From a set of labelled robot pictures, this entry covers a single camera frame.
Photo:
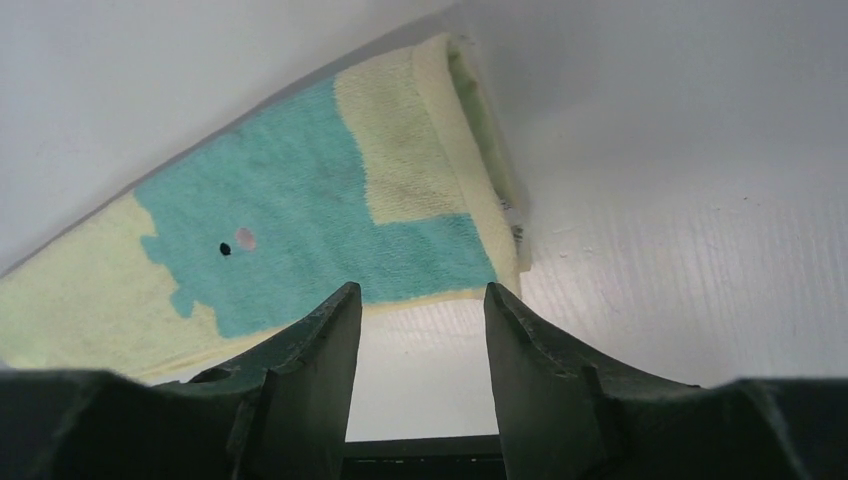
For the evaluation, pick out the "teal towel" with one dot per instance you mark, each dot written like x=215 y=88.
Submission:
x=389 y=174

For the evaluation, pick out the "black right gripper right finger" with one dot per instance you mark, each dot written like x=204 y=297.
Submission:
x=554 y=394

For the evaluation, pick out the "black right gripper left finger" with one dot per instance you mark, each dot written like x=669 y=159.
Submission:
x=292 y=394

